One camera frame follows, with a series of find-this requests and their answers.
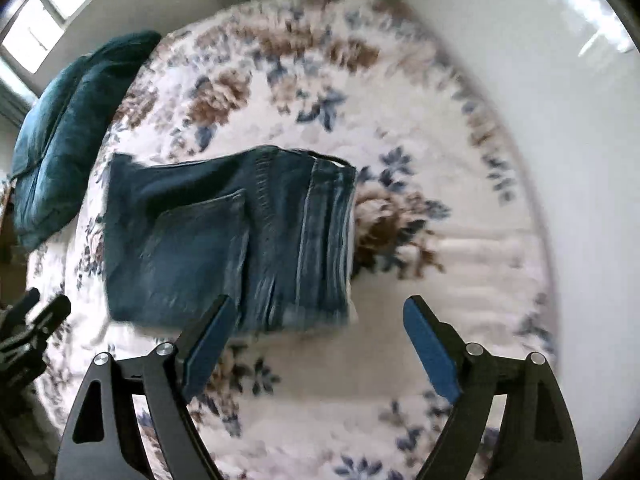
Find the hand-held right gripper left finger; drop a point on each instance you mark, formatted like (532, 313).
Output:
(210, 350)

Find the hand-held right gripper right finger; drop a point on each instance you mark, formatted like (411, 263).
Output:
(430, 350)

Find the teal pillow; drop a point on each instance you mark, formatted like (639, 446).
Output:
(65, 140)

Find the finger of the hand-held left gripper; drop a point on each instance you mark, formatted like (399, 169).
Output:
(50, 315)
(22, 307)

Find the window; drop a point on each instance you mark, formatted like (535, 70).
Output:
(45, 25)

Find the floral printed blanket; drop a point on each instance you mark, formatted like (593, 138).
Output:
(400, 270)

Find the blue denim pants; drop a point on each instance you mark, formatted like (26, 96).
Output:
(200, 240)

